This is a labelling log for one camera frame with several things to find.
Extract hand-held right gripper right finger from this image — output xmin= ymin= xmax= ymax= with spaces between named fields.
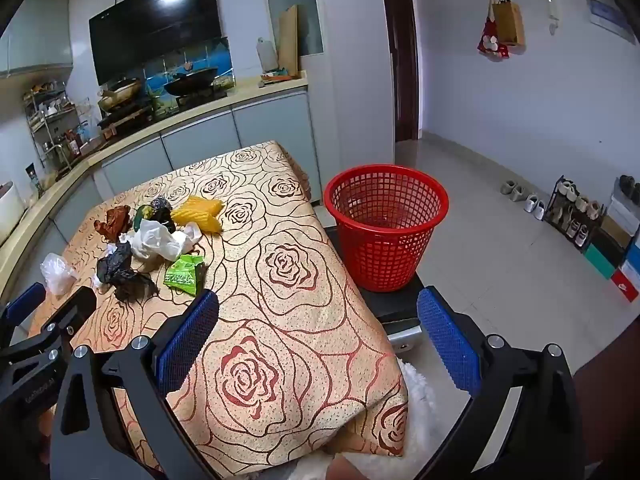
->
xmin=416 ymin=287 xmax=586 ymax=480

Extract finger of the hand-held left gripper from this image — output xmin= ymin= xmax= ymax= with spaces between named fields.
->
xmin=0 ymin=287 xmax=98 ymax=376
xmin=0 ymin=282 xmax=47 ymax=342

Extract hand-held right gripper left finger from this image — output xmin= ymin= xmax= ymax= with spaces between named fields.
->
xmin=50 ymin=289 xmax=221 ymax=480

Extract clear plastic bag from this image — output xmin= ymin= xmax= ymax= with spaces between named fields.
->
xmin=40 ymin=253 xmax=80 ymax=297

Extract red plastic mesh basket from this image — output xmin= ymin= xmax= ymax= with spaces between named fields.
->
xmin=323 ymin=163 xmax=450 ymax=293

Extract yellow foam net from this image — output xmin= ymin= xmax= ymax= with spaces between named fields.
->
xmin=182 ymin=196 xmax=223 ymax=218
xmin=171 ymin=207 xmax=222 ymax=234

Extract black plastic bag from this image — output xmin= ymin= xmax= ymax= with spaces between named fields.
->
xmin=96 ymin=242 xmax=160 ymax=303

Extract black stool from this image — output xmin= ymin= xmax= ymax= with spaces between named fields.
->
xmin=320 ymin=222 xmax=433 ymax=356

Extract green snack packet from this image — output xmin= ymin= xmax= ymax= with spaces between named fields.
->
xmin=164 ymin=254 xmax=207 ymax=296

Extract white fluffy cloth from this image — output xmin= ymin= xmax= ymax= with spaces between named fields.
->
xmin=320 ymin=357 xmax=481 ymax=480

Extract brown plastic bag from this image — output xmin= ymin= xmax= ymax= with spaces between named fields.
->
xmin=95 ymin=206 xmax=132 ymax=243

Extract white rice cooker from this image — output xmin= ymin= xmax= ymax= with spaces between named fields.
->
xmin=0 ymin=180 xmax=28 ymax=246

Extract white plastic bag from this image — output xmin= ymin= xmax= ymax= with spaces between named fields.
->
xmin=131 ymin=219 xmax=203 ymax=261

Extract green scouring pad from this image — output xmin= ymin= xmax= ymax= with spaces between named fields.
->
xmin=133 ymin=203 xmax=156 ymax=231

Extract black foil wrapper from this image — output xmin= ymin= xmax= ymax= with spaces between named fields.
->
xmin=150 ymin=208 xmax=177 ymax=235

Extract black shoe rack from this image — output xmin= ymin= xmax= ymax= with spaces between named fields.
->
xmin=544 ymin=175 xmax=608 ymax=253

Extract group of pale shoes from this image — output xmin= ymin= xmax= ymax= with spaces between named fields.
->
xmin=547 ymin=180 xmax=603 ymax=248

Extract metal spice rack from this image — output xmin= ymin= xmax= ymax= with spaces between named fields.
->
xmin=22 ymin=80 xmax=101 ymax=166

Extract grey lower kitchen cabinets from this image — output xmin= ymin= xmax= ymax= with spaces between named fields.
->
xmin=0 ymin=87 xmax=323 ymax=306

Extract grey kitchen cabinets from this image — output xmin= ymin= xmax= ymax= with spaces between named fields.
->
xmin=0 ymin=0 xmax=73 ymax=78
xmin=0 ymin=87 xmax=323 ymax=306

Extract black portable stove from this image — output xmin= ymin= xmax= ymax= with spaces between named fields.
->
xmin=97 ymin=102 xmax=153 ymax=128

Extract stack of shoe boxes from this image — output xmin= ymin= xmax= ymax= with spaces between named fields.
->
xmin=582 ymin=192 xmax=640 ymax=306

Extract golden pan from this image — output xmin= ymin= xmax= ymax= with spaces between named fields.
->
xmin=97 ymin=77 xmax=143 ymax=111

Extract beige kitchen countertop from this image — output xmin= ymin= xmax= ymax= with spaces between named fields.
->
xmin=0 ymin=72 xmax=308 ymax=261

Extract black gas hob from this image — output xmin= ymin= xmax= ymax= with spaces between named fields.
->
xmin=97 ymin=87 xmax=233 ymax=131

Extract black wok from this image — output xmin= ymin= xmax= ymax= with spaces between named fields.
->
xmin=164 ymin=67 xmax=221 ymax=97

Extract grey upper kitchen cabinets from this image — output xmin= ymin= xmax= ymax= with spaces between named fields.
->
xmin=0 ymin=0 xmax=73 ymax=78

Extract orange kitchen utensil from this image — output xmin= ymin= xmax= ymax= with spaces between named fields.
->
xmin=260 ymin=67 xmax=301 ymax=84

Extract black range hood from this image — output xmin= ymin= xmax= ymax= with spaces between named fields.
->
xmin=89 ymin=0 xmax=223 ymax=85

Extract white plastic bottle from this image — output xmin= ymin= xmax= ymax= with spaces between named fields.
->
xmin=256 ymin=36 xmax=279 ymax=73

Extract red hanging cloth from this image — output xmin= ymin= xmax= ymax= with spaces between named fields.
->
xmin=477 ymin=15 xmax=511 ymax=61

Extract wooden cutting board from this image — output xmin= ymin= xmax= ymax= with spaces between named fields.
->
xmin=277 ymin=4 xmax=301 ymax=78

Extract brown paper bag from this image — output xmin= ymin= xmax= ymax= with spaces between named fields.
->
xmin=491 ymin=0 xmax=526 ymax=47

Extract dark wooden door frame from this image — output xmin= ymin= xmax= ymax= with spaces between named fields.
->
xmin=377 ymin=0 xmax=425 ymax=143

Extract blue and white wall notice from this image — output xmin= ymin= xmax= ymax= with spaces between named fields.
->
xmin=582 ymin=0 xmax=636 ymax=43

